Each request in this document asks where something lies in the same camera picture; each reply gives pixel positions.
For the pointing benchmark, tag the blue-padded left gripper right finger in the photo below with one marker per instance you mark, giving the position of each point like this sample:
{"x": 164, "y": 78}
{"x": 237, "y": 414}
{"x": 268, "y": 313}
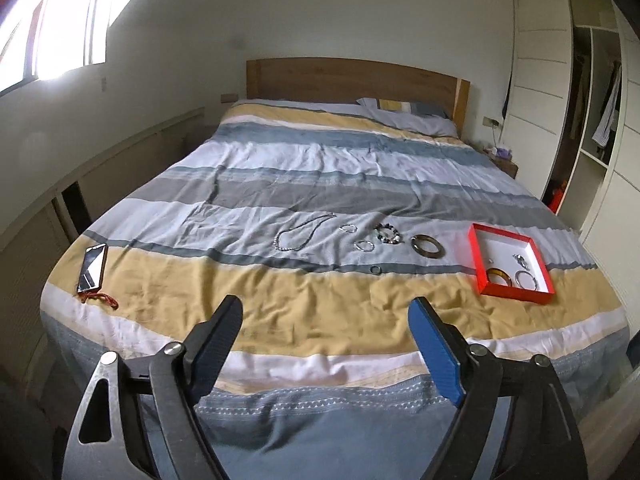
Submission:
{"x": 512, "y": 419}

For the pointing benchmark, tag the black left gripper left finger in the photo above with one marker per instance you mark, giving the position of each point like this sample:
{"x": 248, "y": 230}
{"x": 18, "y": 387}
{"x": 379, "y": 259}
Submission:
{"x": 108, "y": 439}

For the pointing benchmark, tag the amber bangle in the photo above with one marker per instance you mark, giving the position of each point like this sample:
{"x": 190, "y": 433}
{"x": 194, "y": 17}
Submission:
{"x": 498, "y": 277}

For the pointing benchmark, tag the twisted silver bangle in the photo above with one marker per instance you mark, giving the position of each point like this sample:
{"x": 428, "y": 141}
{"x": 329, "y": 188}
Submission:
{"x": 364, "y": 246}

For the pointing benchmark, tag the red white box lid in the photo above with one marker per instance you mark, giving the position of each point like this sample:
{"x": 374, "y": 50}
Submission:
{"x": 497, "y": 248}

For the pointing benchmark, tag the dark green jade bangle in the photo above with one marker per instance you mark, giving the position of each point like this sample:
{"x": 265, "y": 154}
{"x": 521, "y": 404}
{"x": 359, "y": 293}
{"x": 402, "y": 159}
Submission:
{"x": 427, "y": 246}

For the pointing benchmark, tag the wooden nightstand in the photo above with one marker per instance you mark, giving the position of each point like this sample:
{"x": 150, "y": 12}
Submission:
{"x": 505, "y": 165}

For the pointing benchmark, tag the striped bed duvet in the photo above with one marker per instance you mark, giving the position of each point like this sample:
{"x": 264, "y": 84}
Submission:
{"x": 324, "y": 380}

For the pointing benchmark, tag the grey striped pillow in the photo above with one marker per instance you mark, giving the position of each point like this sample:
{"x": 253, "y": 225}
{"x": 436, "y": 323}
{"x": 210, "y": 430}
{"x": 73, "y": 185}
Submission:
{"x": 429, "y": 118}

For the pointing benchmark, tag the white wardrobe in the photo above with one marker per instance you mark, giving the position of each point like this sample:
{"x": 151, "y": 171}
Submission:
{"x": 572, "y": 124}

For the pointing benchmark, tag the wooden headboard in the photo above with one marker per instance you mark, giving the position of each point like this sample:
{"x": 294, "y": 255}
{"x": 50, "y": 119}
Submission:
{"x": 345, "y": 80}

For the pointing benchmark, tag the window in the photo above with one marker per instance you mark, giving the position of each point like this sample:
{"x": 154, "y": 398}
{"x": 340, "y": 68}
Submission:
{"x": 44, "y": 39}

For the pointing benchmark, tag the smartphone with red strap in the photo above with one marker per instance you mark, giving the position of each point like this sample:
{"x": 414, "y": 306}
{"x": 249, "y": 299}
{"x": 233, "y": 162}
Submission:
{"x": 91, "y": 276}

